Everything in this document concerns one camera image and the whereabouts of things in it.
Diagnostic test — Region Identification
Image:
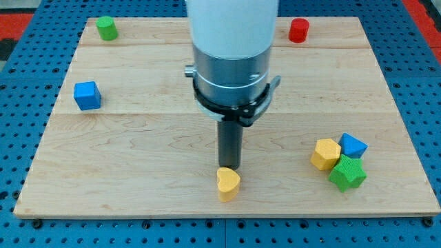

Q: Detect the blue pentagon block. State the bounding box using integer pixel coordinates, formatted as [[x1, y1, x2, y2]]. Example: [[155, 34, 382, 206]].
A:
[[338, 133, 368, 158]]

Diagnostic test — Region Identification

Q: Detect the yellow hexagon block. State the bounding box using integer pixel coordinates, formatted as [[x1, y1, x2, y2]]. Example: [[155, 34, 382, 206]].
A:
[[310, 138, 341, 171]]

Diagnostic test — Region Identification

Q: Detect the yellow heart block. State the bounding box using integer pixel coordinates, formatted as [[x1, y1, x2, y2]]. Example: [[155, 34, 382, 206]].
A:
[[216, 167, 240, 203]]

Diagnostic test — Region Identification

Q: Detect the green cylinder block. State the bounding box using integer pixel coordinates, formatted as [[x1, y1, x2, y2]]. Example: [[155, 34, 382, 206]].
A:
[[95, 16, 119, 41]]

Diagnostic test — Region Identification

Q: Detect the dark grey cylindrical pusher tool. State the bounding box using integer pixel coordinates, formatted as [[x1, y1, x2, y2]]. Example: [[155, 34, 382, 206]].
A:
[[217, 121, 243, 170]]

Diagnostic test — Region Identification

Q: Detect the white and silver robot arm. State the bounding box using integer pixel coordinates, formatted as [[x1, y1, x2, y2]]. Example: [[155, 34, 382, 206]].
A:
[[185, 0, 280, 127]]

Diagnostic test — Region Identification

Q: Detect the blue cube block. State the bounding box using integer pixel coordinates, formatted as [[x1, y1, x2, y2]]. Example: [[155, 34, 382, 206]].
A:
[[74, 81, 101, 111]]

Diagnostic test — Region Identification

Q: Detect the light wooden board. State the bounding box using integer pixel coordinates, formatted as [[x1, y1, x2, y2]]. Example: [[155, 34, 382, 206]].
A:
[[14, 17, 440, 220]]

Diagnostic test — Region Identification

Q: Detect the green star block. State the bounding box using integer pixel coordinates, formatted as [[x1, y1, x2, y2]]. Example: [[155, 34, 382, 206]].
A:
[[329, 154, 367, 193]]

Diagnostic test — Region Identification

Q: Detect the red cylinder block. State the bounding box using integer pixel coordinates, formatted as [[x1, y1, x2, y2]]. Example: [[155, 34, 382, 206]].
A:
[[289, 18, 310, 43]]

